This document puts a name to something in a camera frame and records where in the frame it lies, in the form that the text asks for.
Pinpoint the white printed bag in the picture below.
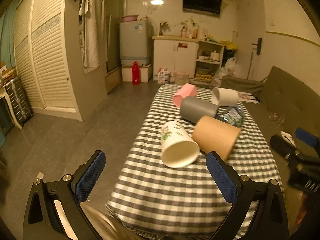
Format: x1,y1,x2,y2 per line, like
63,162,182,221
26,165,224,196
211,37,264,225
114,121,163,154
157,68,170,85

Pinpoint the hanging white towel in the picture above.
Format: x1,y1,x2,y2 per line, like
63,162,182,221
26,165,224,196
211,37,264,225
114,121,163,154
79,0,107,74

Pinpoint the white plastic bag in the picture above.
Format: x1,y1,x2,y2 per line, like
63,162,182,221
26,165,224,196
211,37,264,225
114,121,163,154
210,57,238,87

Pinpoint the olive green sofa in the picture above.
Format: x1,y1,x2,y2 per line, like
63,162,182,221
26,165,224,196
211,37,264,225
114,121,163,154
221,66,319,182

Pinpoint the grey white checkered tablecloth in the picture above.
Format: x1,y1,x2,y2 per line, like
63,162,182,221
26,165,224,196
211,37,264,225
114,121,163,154
105,85,284,239

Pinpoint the white louvered wardrobe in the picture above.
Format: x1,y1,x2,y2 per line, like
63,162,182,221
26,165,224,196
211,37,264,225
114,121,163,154
14,0,107,121

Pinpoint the grey plastic cup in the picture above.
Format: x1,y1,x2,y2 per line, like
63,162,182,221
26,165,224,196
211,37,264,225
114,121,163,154
180,96,219,124

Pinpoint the silver ribbed suitcase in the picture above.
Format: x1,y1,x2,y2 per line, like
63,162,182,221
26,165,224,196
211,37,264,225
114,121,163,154
5,77,33,126

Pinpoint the magazine on sofa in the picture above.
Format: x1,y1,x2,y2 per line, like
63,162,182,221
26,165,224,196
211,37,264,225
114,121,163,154
238,92,260,104

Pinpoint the brown paper cup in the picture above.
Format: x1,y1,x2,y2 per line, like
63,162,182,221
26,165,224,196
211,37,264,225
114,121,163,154
192,115,241,161

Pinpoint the pink hexagonal cup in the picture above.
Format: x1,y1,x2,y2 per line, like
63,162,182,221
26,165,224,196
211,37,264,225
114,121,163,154
173,83,197,108

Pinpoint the white kitchen cabinet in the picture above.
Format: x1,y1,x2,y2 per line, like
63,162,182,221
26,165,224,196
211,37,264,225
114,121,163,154
152,35,199,81

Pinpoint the red thermos bottle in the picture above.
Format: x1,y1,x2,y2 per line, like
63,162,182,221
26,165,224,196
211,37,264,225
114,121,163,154
131,61,141,85

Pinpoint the white floral paper cup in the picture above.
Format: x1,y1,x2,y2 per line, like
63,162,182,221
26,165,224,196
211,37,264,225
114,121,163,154
161,121,200,168

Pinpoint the pink basin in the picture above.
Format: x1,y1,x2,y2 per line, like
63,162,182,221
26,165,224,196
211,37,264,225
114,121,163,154
122,15,139,22

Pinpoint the white entrance door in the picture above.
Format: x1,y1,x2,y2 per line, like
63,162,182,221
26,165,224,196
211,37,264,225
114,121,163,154
235,0,265,80

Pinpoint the plain white cup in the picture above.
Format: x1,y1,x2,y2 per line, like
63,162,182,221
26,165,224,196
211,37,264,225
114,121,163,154
211,87,239,107

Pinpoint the small round trash bin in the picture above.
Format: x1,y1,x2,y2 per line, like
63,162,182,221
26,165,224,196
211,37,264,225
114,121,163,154
174,72,189,85

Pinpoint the white washing machine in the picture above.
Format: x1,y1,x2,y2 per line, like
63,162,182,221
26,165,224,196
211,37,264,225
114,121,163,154
119,20,152,66

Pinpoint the open white shelf unit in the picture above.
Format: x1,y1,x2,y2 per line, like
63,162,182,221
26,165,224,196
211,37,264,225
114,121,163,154
194,40,225,83

